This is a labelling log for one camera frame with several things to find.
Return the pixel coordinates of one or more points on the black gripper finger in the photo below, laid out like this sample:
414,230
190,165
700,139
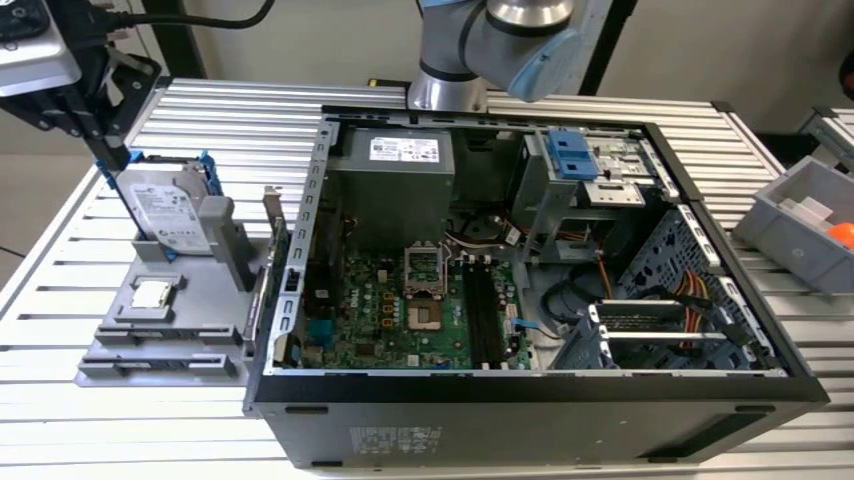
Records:
141,100
54,112

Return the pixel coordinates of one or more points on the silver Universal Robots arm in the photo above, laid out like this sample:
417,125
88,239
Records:
468,40

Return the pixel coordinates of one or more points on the black RAM slot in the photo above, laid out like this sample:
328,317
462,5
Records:
493,310
478,310

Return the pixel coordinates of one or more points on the blue disk carrier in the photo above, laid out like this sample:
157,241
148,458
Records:
210,175

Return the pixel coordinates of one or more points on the silver hard disk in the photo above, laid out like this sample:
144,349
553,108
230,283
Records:
164,210

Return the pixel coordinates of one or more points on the yellow black plug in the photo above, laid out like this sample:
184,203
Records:
377,82

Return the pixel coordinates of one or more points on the silver CPU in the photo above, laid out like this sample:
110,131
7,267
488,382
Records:
153,295

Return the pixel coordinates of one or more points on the grey power supply unit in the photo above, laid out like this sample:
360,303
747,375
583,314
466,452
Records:
394,200

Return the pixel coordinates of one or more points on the grey parts rack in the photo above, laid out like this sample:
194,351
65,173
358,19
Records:
201,310

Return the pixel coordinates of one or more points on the blue expansion slot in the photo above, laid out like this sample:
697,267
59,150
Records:
322,332

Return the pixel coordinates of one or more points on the green motherboard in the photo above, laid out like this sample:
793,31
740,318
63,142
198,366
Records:
361,320

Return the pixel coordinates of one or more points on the black cooler fan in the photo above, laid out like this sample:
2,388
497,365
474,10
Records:
482,229

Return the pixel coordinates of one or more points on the CPU socket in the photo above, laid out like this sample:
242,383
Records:
426,317

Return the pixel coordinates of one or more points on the grey metal drive cage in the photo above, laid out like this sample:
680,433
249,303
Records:
541,200

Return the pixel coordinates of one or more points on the blue plastic drive latch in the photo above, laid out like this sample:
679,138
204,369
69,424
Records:
571,155

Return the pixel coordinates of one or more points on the silver disk bay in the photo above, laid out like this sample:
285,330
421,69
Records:
641,305

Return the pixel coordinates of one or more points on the black open PC case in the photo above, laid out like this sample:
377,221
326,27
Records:
535,430

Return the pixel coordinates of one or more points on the grey plastic bin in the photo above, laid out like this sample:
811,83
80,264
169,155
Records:
795,250

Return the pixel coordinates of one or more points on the white block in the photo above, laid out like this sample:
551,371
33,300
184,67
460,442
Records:
811,210

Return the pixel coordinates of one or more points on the orange ball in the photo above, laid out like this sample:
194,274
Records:
843,235

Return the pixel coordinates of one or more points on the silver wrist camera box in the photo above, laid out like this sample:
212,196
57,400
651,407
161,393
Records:
34,60

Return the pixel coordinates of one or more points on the graphics card with metal bracket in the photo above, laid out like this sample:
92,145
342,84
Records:
277,240

